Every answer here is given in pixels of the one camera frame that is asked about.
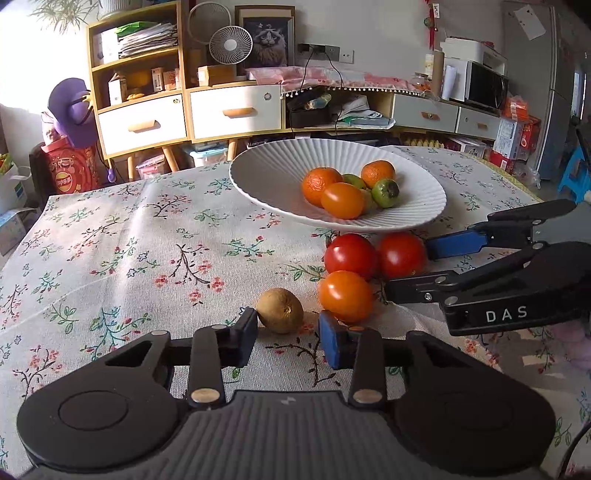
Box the blue plastic stool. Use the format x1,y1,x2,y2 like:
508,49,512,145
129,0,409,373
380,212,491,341
557,144,591,205

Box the framed cat picture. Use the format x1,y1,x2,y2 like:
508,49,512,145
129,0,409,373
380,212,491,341
235,5,297,78

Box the clear plastic storage box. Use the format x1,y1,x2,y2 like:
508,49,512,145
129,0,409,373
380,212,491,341
188,142,230,169

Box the red white carton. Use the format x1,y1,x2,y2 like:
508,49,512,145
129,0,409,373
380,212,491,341
490,114,542,161

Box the white drawer wooden handle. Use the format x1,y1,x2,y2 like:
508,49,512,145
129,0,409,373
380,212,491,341
189,84,283,140
97,93,188,156

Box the black microwave oven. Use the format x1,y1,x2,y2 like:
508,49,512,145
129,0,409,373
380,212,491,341
465,60,509,112

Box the person's right forearm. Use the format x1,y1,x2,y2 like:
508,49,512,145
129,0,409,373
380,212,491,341
549,320,591,372

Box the black cable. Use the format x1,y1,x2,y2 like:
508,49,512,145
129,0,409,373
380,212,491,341
556,427,591,480

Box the pile of papers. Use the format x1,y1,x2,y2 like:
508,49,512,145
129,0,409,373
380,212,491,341
336,110,398,131

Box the red gift box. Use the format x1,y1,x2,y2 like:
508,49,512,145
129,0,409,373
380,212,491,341
43,137,101,195

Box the black storage box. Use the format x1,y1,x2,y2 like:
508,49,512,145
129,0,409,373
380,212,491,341
286,93,339,130

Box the white desk fan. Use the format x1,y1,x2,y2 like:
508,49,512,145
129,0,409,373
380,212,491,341
209,25,254,71

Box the floral tablecloth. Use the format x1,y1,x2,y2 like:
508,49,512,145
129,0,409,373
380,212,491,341
0,145,591,480

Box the orange tomato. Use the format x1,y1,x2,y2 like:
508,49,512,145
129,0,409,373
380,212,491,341
318,270,374,324
321,182,366,220

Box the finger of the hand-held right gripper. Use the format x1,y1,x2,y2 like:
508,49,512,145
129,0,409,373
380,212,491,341
424,199,579,260
384,241,591,308

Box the red tomato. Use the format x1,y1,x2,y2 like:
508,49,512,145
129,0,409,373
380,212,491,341
324,233,380,281
378,232,428,280

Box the white ribbed plate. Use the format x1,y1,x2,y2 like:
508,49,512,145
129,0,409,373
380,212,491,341
229,138,448,233

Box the grey refrigerator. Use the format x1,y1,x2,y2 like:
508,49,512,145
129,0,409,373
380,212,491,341
502,0,580,182

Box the purple plush toy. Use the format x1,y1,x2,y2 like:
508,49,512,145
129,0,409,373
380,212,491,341
47,78,99,149

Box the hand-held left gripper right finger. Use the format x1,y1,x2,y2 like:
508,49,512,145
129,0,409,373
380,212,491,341
318,309,486,409

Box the wall power outlet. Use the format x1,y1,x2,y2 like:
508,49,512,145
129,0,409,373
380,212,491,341
297,42,355,66

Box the stack of papers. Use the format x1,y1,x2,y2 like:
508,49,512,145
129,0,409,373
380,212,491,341
117,22,179,59

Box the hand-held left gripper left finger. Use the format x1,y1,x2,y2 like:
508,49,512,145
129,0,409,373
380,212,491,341
105,307,259,410

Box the small orange mandarin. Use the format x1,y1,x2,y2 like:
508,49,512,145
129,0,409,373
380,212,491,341
361,160,397,189

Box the blue white cardboard box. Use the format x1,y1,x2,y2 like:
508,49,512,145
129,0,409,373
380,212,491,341
0,208,38,257

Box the wooden shelf cabinet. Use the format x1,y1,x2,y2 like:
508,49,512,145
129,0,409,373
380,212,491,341
87,0,286,182

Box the large orange mandarin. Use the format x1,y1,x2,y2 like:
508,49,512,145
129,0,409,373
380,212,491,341
302,167,344,208

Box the pink fringed cloth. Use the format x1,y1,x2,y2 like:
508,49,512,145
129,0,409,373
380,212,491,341
244,65,434,97

